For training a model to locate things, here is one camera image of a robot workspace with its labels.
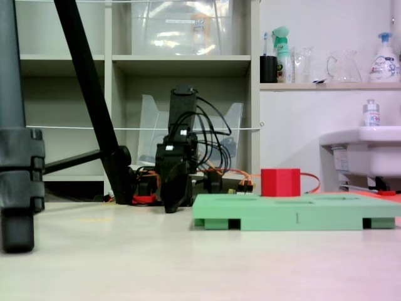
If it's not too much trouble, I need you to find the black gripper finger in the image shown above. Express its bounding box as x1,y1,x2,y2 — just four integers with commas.
170,161,192,213
162,156,179,214

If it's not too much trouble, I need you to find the red octagonal pillar block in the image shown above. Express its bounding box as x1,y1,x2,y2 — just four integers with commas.
261,168,301,198

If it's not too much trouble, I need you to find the red table clamp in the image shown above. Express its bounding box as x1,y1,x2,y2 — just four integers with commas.
131,193,159,205

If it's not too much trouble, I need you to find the clear plastic file holder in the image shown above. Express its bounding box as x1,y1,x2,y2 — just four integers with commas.
137,93,244,172

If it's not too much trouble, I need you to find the black round knob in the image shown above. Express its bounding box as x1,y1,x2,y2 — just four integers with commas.
203,169,223,194

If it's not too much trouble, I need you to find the small circuit board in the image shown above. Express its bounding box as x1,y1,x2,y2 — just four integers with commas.
227,177,258,194

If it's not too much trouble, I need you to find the beige shelf unit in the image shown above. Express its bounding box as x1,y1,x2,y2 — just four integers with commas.
14,0,261,193

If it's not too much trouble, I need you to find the black tripod brace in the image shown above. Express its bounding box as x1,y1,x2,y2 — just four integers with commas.
43,149,103,176

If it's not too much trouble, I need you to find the green shape sorting board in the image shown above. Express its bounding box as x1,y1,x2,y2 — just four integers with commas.
191,193,401,232

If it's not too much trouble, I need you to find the clear plastic storage box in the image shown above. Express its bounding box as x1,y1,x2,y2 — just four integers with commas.
130,0,234,56

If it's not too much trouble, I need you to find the black tripod leg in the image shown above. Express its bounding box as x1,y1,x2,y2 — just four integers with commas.
53,0,135,205

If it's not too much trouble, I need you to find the orange labelled bottle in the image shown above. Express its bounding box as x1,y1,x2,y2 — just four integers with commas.
190,12,211,53

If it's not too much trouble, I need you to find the black cup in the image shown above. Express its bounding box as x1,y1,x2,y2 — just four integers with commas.
259,55,279,84

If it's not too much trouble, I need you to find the green spray bottle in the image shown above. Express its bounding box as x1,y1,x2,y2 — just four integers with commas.
271,26,294,84

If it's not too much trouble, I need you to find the clear measuring cup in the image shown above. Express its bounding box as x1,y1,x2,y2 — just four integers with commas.
291,46,314,84

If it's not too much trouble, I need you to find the grey tripod leg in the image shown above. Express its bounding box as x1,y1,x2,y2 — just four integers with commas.
0,0,46,254

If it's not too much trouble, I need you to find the clear glass pitcher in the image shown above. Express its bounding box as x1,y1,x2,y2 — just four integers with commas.
326,50,363,83

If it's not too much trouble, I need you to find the white sink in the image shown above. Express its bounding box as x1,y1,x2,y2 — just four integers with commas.
318,125,401,193

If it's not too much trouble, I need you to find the small clear sanitiser bottle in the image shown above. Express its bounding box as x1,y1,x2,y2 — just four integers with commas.
362,99,381,127

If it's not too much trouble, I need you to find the white foam soap bottle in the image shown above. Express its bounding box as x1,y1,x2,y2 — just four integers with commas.
368,32,401,83

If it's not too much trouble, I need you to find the black arm wire bundle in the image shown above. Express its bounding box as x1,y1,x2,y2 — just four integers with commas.
175,95,233,176

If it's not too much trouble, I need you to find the white string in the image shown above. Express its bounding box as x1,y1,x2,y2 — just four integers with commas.
26,122,265,132

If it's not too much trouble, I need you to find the orange ribbon cable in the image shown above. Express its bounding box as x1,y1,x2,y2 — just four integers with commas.
200,167,321,194

